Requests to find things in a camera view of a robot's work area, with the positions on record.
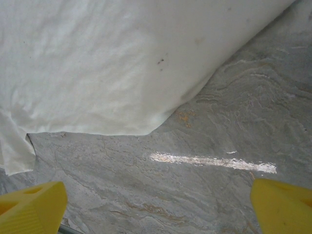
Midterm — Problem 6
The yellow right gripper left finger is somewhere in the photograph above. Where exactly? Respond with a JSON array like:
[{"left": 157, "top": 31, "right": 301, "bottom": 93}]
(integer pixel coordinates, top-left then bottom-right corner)
[{"left": 0, "top": 180, "right": 68, "bottom": 234}]

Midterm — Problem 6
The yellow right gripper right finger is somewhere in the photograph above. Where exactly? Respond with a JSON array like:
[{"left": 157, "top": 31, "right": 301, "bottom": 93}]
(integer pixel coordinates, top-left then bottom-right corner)
[{"left": 251, "top": 178, "right": 312, "bottom": 234}]

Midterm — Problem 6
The white printed t-shirt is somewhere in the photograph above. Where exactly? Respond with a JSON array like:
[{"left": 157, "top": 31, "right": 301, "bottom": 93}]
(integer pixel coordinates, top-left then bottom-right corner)
[{"left": 0, "top": 0, "right": 304, "bottom": 176}]

